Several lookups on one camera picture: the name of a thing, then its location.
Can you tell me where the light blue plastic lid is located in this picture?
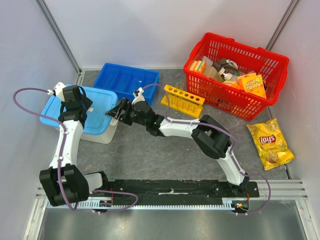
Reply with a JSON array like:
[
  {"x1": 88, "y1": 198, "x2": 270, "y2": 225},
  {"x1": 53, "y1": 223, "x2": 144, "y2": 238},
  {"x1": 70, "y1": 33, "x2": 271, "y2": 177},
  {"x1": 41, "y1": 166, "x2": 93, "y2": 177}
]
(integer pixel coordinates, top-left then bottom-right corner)
[{"x1": 41, "y1": 86, "x2": 118, "y2": 136}]

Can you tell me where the white plastic tub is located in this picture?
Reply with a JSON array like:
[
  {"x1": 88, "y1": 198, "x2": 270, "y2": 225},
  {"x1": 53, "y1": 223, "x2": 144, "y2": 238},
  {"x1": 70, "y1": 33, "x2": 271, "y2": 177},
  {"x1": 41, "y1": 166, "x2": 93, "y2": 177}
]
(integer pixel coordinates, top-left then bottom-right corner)
[{"x1": 80, "y1": 120, "x2": 119, "y2": 145}]

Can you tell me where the yellow Lays chips bag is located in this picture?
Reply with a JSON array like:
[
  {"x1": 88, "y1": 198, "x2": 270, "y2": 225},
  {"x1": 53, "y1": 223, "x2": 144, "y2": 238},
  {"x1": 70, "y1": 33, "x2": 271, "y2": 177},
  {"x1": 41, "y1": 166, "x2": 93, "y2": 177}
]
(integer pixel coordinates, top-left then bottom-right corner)
[{"x1": 246, "y1": 118, "x2": 296, "y2": 171}]

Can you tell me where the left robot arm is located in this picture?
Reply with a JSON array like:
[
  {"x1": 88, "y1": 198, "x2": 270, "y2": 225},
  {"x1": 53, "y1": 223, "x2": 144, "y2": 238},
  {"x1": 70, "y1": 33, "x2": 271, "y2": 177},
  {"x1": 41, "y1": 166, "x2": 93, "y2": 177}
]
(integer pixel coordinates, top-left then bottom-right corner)
[{"x1": 39, "y1": 82, "x2": 110, "y2": 211}]

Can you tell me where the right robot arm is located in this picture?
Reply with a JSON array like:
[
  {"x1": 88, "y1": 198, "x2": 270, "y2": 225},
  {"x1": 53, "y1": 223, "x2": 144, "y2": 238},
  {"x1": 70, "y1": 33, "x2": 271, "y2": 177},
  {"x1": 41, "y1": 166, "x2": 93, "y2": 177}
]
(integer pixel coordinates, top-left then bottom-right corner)
[{"x1": 105, "y1": 98, "x2": 250, "y2": 197}]

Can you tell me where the blue divided plastic tray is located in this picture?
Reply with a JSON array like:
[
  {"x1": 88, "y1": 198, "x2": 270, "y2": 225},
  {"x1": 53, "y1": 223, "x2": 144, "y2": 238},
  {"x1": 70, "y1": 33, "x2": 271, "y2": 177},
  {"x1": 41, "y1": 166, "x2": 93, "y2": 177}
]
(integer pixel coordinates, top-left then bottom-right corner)
[{"x1": 93, "y1": 63, "x2": 160, "y2": 106}]

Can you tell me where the yellow test tube rack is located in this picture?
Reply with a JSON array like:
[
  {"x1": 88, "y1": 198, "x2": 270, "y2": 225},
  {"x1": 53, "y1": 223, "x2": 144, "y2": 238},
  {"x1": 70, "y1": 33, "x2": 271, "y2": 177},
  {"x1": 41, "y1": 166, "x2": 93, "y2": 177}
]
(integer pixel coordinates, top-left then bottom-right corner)
[{"x1": 160, "y1": 84, "x2": 205, "y2": 118}]

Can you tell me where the orange green sponge pack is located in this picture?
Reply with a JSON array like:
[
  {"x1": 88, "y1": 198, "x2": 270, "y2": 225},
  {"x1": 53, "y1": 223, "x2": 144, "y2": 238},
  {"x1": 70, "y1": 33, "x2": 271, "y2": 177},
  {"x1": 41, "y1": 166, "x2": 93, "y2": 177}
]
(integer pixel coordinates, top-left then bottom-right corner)
[{"x1": 189, "y1": 60, "x2": 207, "y2": 74}]

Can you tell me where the red shopping basket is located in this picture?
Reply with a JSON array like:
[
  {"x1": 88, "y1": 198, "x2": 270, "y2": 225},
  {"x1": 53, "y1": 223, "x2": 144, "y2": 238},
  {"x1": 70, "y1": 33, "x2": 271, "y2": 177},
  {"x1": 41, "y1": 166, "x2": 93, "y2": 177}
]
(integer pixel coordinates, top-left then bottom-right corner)
[{"x1": 183, "y1": 32, "x2": 290, "y2": 121}]

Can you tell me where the orange Scrub Daddy package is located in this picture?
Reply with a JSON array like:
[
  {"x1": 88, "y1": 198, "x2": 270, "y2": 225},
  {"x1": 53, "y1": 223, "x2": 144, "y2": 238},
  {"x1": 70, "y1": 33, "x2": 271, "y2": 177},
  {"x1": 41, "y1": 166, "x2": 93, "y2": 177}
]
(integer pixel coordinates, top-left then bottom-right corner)
[{"x1": 237, "y1": 72, "x2": 266, "y2": 98}]

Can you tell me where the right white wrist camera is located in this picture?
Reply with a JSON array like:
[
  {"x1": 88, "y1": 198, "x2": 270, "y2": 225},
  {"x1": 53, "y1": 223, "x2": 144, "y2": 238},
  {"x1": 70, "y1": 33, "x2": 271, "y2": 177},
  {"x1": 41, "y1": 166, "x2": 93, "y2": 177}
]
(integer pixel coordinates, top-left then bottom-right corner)
[{"x1": 131, "y1": 87, "x2": 145, "y2": 105}]

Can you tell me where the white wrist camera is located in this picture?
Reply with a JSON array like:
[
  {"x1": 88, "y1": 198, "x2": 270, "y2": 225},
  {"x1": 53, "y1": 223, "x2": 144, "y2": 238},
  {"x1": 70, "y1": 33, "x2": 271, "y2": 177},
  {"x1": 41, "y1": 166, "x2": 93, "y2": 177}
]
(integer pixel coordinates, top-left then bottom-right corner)
[
  {"x1": 131, "y1": 87, "x2": 145, "y2": 105},
  {"x1": 47, "y1": 82, "x2": 67, "y2": 102}
]

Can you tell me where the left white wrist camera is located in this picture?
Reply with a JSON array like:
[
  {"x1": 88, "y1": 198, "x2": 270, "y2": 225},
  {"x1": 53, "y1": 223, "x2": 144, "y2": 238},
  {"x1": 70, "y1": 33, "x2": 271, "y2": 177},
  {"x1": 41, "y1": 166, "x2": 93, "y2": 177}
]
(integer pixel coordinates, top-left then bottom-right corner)
[{"x1": 47, "y1": 82, "x2": 67, "y2": 102}]

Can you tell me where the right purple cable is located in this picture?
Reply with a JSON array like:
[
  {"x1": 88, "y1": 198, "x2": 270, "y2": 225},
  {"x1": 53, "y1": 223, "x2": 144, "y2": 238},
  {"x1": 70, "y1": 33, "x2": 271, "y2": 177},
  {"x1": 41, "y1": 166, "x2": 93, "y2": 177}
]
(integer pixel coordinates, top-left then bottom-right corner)
[{"x1": 138, "y1": 83, "x2": 273, "y2": 217}]

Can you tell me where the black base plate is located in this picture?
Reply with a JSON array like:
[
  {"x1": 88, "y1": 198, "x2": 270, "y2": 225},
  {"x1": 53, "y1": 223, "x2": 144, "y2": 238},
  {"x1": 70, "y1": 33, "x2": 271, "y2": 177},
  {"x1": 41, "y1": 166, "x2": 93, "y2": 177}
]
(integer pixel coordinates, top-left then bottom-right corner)
[{"x1": 102, "y1": 179, "x2": 260, "y2": 207}]

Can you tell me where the white cable duct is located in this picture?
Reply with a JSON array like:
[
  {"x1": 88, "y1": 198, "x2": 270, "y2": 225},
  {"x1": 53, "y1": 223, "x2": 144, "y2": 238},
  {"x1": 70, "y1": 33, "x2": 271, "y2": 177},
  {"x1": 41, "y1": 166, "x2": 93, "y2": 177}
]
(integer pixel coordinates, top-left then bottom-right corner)
[{"x1": 46, "y1": 197, "x2": 237, "y2": 210}]

